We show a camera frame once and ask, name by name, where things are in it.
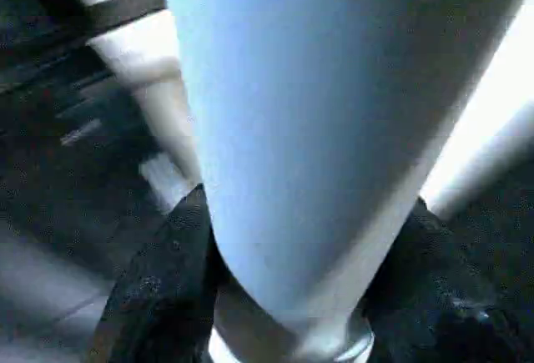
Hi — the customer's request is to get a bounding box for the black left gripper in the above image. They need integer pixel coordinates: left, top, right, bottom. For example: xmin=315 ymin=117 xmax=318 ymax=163
xmin=0 ymin=0 xmax=168 ymax=239

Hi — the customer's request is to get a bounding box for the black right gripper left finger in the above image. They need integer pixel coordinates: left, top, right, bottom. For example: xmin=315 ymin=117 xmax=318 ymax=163
xmin=88 ymin=184 xmax=226 ymax=363

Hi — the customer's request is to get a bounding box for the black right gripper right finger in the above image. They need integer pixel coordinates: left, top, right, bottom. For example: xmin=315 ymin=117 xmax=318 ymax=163
xmin=363 ymin=198 xmax=534 ymax=363

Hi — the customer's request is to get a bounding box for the white plastic table leg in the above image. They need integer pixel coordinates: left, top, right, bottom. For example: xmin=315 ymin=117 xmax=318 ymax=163
xmin=161 ymin=0 xmax=534 ymax=363

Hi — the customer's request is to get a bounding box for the black work mat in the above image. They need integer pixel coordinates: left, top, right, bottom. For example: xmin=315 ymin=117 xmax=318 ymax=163
xmin=0 ymin=0 xmax=534 ymax=363

